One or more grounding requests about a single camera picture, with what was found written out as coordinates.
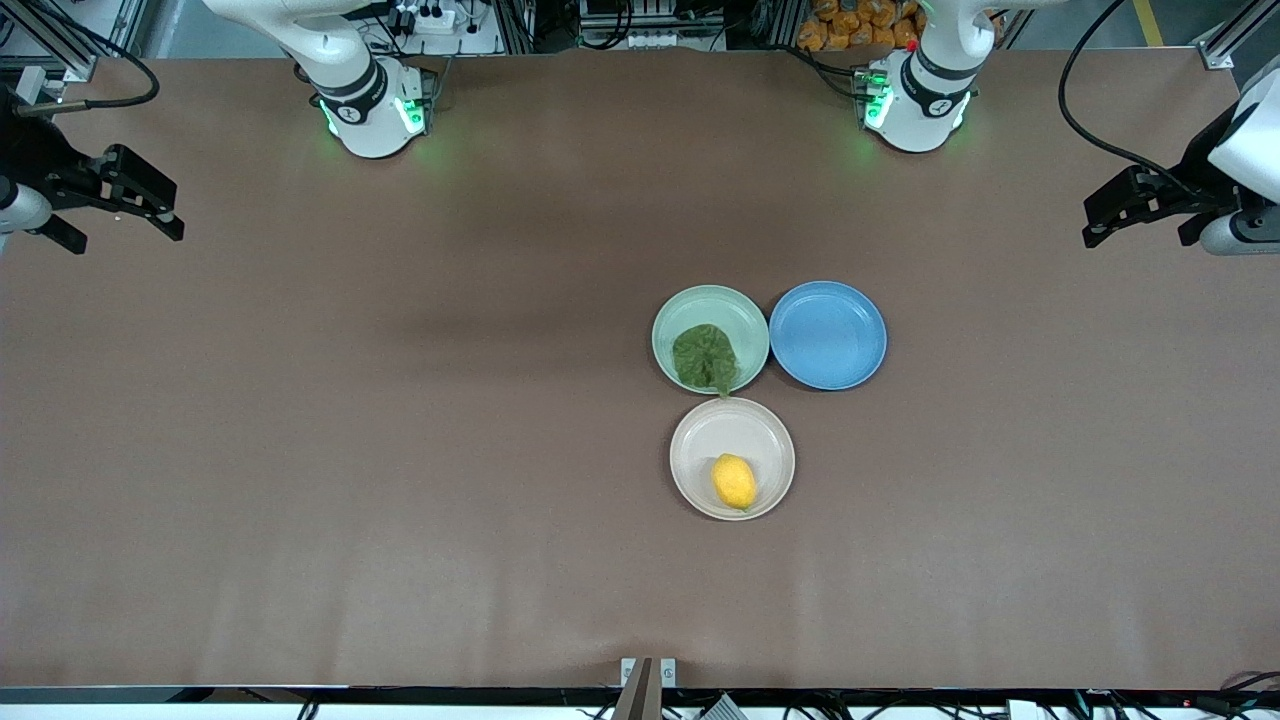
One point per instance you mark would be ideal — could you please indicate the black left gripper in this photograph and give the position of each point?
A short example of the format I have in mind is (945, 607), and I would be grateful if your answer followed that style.
(1197, 165)

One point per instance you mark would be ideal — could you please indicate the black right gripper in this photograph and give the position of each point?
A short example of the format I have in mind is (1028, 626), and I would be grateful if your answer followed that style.
(28, 150)

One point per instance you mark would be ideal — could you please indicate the green lettuce leaf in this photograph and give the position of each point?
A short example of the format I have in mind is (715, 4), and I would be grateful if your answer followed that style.
(705, 357)

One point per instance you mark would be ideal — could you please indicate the yellow lemon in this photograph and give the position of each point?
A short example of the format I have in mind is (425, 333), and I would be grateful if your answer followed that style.
(735, 482)

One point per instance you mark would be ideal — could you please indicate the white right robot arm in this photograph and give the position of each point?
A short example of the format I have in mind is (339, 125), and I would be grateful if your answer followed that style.
(365, 100)

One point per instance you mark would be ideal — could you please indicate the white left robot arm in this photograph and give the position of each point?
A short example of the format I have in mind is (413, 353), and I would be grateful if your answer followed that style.
(925, 100)

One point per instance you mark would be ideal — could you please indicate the blue plate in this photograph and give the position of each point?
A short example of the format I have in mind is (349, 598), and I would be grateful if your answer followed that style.
(828, 335)

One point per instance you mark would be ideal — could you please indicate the white power strip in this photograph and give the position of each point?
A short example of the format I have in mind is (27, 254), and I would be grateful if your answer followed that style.
(430, 18)

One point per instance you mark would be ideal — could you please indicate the light green plate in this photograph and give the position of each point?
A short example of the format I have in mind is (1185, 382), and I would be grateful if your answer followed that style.
(720, 310)

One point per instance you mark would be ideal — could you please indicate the beige plate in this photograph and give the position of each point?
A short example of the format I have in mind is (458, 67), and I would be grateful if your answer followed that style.
(715, 440)

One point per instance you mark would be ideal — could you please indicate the small white box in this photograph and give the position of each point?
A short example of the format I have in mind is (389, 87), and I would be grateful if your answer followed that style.
(1022, 710)

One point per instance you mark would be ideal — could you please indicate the grey equipment rack box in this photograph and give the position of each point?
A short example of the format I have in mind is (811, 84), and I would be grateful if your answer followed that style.
(650, 25)

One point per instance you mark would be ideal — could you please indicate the grey power adapter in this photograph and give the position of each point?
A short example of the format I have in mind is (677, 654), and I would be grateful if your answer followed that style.
(722, 710)

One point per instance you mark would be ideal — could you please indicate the aluminium frame profile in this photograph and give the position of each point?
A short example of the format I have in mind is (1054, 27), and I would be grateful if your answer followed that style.
(60, 45)
(1230, 40)

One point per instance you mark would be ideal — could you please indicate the silver metal table bracket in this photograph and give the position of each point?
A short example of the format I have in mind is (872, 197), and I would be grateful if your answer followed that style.
(665, 672)

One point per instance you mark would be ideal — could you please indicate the brown camera pole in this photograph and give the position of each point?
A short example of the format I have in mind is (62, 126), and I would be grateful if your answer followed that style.
(638, 695)

